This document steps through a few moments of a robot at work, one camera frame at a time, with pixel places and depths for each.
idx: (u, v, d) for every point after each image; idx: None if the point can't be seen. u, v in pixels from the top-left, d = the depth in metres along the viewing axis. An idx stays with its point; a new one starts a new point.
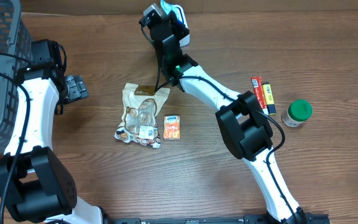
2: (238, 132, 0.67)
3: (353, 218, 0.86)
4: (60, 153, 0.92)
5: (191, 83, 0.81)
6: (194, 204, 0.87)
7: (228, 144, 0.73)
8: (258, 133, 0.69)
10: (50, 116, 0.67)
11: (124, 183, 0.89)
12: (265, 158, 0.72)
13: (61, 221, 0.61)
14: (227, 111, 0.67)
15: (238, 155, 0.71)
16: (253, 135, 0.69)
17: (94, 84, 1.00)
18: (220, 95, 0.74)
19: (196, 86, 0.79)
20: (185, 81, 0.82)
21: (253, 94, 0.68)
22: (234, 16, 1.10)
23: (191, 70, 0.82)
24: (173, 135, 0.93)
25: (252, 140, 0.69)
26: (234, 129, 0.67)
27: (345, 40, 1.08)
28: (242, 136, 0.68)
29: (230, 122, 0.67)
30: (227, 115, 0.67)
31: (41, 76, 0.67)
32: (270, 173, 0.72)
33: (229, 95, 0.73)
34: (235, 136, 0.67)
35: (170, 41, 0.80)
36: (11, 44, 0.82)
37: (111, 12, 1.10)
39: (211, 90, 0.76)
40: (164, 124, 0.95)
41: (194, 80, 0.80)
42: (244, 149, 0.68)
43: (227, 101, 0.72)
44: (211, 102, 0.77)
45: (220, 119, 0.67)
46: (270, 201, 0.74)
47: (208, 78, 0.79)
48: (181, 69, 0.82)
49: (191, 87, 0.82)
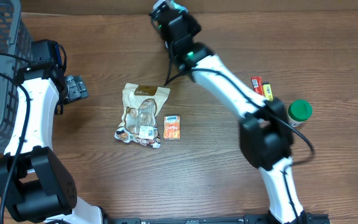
2: (261, 142, 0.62)
3: (353, 218, 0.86)
4: (60, 153, 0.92)
5: (207, 77, 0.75)
6: (194, 204, 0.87)
7: (245, 150, 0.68)
8: (281, 142, 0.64)
10: (50, 116, 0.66)
11: (124, 183, 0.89)
12: (282, 168, 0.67)
13: (61, 221, 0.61)
14: (252, 118, 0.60)
15: (257, 163, 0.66)
16: (276, 145, 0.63)
17: (94, 83, 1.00)
18: (242, 98, 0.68)
19: (214, 83, 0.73)
20: (200, 74, 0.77)
21: (280, 101, 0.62)
22: (234, 16, 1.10)
23: (208, 62, 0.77)
24: (173, 135, 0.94)
25: (275, 150, 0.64)
26: (258, 139, 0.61)
27: (345, 40, 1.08)
28: (264, 147, 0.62)
29: (256, 134, 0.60)
30: (254, 124, 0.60)
31: (41, 76, 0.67)
32: (284, 183, 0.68)
33: (252, 99, 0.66)
34: (258, 147, 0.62)
35: (178, 25, 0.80)
36: (11, 44, 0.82)
37: (111, 12, 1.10)
39: (230, 89, 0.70)
40: (164, 124, 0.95)
41: (212, 74, 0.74)
42: (265, 158, 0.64)
43: (250, 106, 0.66)
44: (230, 102, 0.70)
45: (245, 127, 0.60)
46: (276, 203, 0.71)
47: (227, 74, 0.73)
48: (193, 56, 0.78)
49: (207, 82, 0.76)
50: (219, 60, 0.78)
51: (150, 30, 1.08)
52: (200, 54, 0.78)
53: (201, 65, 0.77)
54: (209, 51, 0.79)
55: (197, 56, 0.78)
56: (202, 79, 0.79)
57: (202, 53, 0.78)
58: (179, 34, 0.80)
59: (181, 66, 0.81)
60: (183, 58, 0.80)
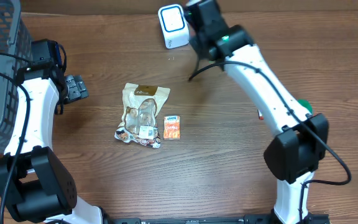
2: (294, 160, 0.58)
3: (353, 218, 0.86)
4: (60, 153, 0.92)
5: (242, 72, 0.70)
6: (194, 204, 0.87)
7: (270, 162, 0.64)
8: (313, 161, 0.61)
10: (50, 116, 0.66)
11: (124, 183, 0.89)
12: (302, 180, 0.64)
13: (61, 221, 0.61)
14: (291, 135, 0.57)
15: (281, 178, 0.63)
16: (307, 163, 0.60)
17: (94, 83, 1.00)
18: (281, 105, 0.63)
19: (251, 81, 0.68)
20: (236, 68, 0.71)
21: (324, 119, 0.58)
22: (234, 16, 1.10)
23: (247, 54, 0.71)
24: (173, 136, 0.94)
25: (304, 167, 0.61)
26: (292, 157, 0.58)
27: (344, 40, 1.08)
28: (296, 164, 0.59)
29: (291, 151, 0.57)
30: (291, 141, 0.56)
31: (41, 76, 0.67)
32: (300, 194, 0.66)
33: (296, 112, 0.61)
34: (291, 165, 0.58)
35: (207, 7, 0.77)
36: (11, 44, 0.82)
37: (111, 12, 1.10)
39: (269, 92, 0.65)
40: (164, 124, 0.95)
41: (250, 71, 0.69)
42: (292, 175, 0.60)
43: (291, 119, 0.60)
44: (263, 104, 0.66)
45: (281, 144, 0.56)
46: (283, 205, 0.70)
47: (268, 74, 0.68)
48: (228, 40, 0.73)
49: (241, 78, 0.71)
50: (259, 51, 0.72)
51: (150, 30, 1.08)
52: (236, 38, 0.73)
53: (237, 55, 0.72)
54: (247, 40, 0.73)
55: (232, 41, 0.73)
56: (235, 74, 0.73)
57: (238, 38, 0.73)
58: (209, 18, 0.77)
59: (212, 49, 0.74)
60: (216, 40, 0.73)
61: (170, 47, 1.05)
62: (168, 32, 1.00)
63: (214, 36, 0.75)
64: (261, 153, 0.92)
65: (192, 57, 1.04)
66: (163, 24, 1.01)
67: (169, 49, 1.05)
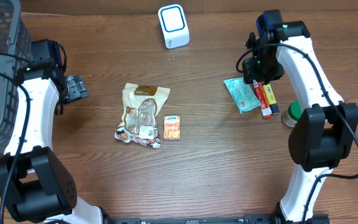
2: (316, 141, 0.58)
3: (353, 218, 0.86)
4: (60, 153, 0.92)
5: (290, 55, 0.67)
6: (194, 204, 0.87)
7: (293, 143, 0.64)
8: (335, 151, 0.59)
10: (50, 116, 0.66)
11: (123, 183, 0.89)
12: (318, 174, 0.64)
13: (61, 221, 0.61)
14: (320, 111, 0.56)
15: (298, 161, 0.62)
16: (329, 152, 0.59)
17: (94, 83, 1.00)
18: (320, 89, 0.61)
19: (294, 62, 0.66)
20: (284, 51, 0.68)
21: (357, 109, 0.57)
22: (234, 16, 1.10)
23: (298, 41, 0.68)
24: (173, 136, 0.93)
25: (324, 155, 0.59)
26: (315, 135, 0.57)
27: (345, 40, 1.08)
28: (316, 145, 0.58)
29: (316, 127, 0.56)
30: (319, 118, 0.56)
31: (41, 76, 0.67)
32: (310, 189, 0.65)
33: (330, 96, 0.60)
34: (310, 144, 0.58)
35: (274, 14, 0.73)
36: (11, 45, 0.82)
37: (111, 12, 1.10)
39: (311, 76, 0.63)
40: (164, 124, 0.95)
41: (298, 55, 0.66)
42: (310, 158, 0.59)
43: (324, 101, 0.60)
44: (302, 88, 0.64)
45: (309, 117, 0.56)
46: (291, 199, 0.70)
47: (314, 60, 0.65)
48: (288, 29, 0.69)
49: (286, 60, 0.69)
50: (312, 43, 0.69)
51: (150, 30, 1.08)
52: (296, 30, 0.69)
53: (291, 42, 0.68)
54: (306, 32, 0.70)
55: (292, 31, 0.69)
56: (281, 57, 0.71)
57: (298, 31, 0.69)
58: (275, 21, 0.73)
59: (270, 34, 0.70)
60: (277, 26, 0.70)
61: (170, 47, 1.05)
62: (168, 33, 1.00)
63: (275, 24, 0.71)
64: (261, 153, 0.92)
65: (192, 56, 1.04)
66: (163, 24, 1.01)
67: (169, 49, 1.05)
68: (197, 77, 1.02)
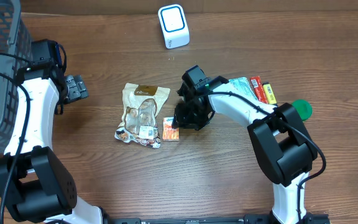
2: (275, 151, 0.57)
3: (353, 218, 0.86)
4: (60, 153, 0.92)
5: (221, 100, 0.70)
6: (194, 204, 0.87)
7: (262, 165, 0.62)
8: (301, 152, 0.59)
10: (50, 116, 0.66)
11: (124, 183, 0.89)
12: (298, 182, 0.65)
13: (61, 221, 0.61)
14: (261, 124, 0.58)
15: (275, 179, 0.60)
16: (296, 155, 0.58)
17: (94, 83, 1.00)
18: (252, 108, 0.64)
19: (225, 102, 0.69)
20: (214, 98, 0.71)
21: (292, 107, 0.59)
22: (234, 16, 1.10)
23: (222, 86, 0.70)
24: (173, 137, 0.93)
25: (293, 162, 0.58)
26: (271, 147, 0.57)
27: (345, 40, 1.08)
28: (280, 155, 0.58)
29: (265, 138, 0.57)
30: (262, 129, 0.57)
31: (41, 76, 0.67)
32: (296, 194, 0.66)
33: (263, 108, 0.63)
34: (273, 155, 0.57)
35: (196, 73, 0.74)
36: (11, 44, 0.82)
37: (111, 12, 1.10)
39: (241, 105, 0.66)
40: (163, 125, 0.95)
41: (224, 96, 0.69)
42: (282, 170, 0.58)
43: (261, 114, 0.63)
44: (243, 119, 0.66)
45: (253, 133, 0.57)
46: (281, 207, 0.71)
47: (239, 91, 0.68)
48: (209, 88, 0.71)
49: (222, 104, 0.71)
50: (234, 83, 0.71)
51: (150, 30, 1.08)
52: (216, 84, 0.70)
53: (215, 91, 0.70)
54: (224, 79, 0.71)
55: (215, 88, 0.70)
56: (216, 106, 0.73)
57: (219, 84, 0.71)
58: (197, 79, 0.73)
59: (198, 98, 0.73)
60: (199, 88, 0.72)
61: (170, 47, 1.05)
62: (168, 33, 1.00)
63: (199, 85, 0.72)
64: None
65: (192, 57, 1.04)
66: (163, 24, 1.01)
67: (169, 49, 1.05)
68: None
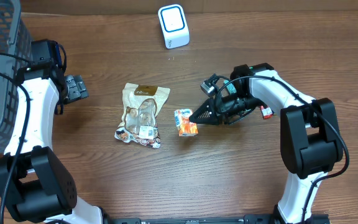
2: (302, 141, 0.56)
3: (353, 218, 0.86)
4: (60, 153, 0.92)
5: (261, 83, 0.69)
6: (194, 204, 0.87)
7: (284, 154, 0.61)
8: (326, 149, 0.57)
10: (50, 116, 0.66)
11: (124, 183, 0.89)
12: (314, 179, 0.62)
13: (61, 221, 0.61)
14: (296, 110, 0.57)
15: (293, 168, 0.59)
16: (321, 151, 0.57)
17: (94, 83, 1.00)
18: (291, 95, 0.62)
19: (264, 86, 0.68)
20: (255, 82, 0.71)
21: (332, 102, 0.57)
22: (234, 17, 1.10)
23: (265, 71, 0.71)
24: (191, 131, 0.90)
25: (316, 156, 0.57)
26: (298, 135, 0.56)
27: (345, 40, 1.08)
28: (305, 145, 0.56)
29: (296, 125, 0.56)
30: (296, 114, 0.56)
31: (41, 76, 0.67)
32: (307, 192, 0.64)
33: (302, 98, 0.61)
34: (298, 144, 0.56)
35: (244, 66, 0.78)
36: (11, 45, 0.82)
37: (111, 12, 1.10)
39: (279, 90, 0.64)
40: (180, 118, 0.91)
41: (266, 80, 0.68)
42: (302, 161, 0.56)
43: (299, 102, 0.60)
44: (278, 104, 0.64)
45: (286, 116, 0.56)
46: (288, 202, 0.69)
47: (281, 79, 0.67)
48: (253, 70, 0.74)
49: (260, 89, 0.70)
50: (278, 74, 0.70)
51: (150, 30, 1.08)
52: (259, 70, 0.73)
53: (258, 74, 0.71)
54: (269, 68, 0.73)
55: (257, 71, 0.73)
56: (255, 89, 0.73)
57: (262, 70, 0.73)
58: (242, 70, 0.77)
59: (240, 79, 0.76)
60: (243, 69, 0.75)
61: (170, 48, 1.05)
62: (168, 32, 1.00)
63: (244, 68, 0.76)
64: (261, 153, 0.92)
65: (192, 56, 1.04)
66: (163, 24, 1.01)
67: (169, 49, 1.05)
68: (197, 77, 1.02)
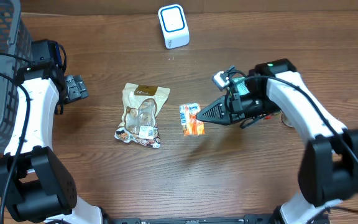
2: (326, 176, 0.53)
3: (352, 218, 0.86)
4: (60, 153, 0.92)
5: (283, 91, 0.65)
6: (194, 204, 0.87)
7: (302, 181, 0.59)
8: (350, 184, 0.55)
10: (50, 116, 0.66)
11: (124, 183, 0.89)
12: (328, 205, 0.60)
13: (61, 221, 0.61)
14: (325, 142, 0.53)
15: (311, 199, 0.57)
16: (344, 186, 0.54)
17: (94, 84, 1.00)
18: (319, 120, 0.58)
19: (287, 96, 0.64)
20: (276, 88, 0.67)
21: None
22: (234, 16, 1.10)
23: (286, 73, 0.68)
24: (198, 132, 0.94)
25: (339, 191, 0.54)
26: (324, 170, 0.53)
27: (344, 40, 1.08)
28: (329, 181, 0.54)
29: (323, 160, 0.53)
30: (324, 148, 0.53)
31: (41, 76, 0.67)
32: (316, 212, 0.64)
33: (331, 124, 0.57)
34: (322, 179, 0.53)
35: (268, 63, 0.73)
36: (11, 44, 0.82)
37: (111, 12, 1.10)
39: (305, 108, 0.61)
40: (189, 117, 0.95)
41: (287, 88, 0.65)
42: (324, 195, 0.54)
43: (327, 129, 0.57)
44: (301, 121, 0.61)
45: (313, 148, 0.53)
46: (296, 213, 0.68)
47: (306, 92, 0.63)
48: (272, 67, 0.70)
49: (280, 96, 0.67)
50: (300, 78, 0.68)
51: (150, 30, 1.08)
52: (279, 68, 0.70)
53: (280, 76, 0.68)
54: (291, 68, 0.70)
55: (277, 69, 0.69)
56: (273, 93, 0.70)
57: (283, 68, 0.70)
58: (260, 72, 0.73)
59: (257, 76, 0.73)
60: (262, 66, 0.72)
61: (170, 47, 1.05)
62: (168, 33, 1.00)
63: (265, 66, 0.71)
64: (261, 153, 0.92)
65: (192, 56, 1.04)
66: (163, 24, 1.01)
67: (169, 49, 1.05)
68: (197, 77, 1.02)
